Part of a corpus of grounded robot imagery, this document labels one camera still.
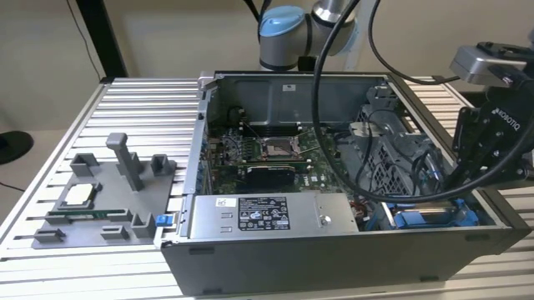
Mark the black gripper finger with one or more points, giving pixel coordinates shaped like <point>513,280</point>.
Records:
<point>520,170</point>
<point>465,131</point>

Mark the hard disk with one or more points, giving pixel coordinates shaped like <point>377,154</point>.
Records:
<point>431,209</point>

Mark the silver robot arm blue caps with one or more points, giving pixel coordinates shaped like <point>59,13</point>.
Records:
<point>288,47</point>

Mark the grey perforated disk bay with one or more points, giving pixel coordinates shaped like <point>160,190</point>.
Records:
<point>388,162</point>

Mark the blue disk carrier in bay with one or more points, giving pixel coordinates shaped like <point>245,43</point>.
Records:
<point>409,220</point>

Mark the green motherboard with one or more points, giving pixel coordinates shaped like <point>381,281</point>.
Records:
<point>330,168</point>

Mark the CPU socket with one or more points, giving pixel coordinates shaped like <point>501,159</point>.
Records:
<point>278,147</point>

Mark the black installed RAM sticks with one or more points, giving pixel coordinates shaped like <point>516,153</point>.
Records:
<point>272,127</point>

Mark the black graphics card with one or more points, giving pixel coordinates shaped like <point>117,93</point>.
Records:
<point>269,178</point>

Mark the silver power supply unit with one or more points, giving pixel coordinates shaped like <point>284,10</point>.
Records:
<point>292,215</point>

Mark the dark grey PC case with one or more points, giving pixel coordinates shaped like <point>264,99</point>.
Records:
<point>292,265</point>

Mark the blue case latch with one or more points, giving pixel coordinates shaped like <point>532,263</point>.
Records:
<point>164,220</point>

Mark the grey parts rack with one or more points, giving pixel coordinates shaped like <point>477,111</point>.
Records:
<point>109,187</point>

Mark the green RAM stick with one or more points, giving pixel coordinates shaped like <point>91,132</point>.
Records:
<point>91,214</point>

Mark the silver CPU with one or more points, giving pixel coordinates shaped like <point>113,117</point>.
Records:
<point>81,194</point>

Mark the black round stand base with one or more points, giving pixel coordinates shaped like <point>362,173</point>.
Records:
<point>15,147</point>

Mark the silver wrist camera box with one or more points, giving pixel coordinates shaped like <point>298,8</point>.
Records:
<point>476,67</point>

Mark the black vertical post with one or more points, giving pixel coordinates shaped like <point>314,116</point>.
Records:
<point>102,37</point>

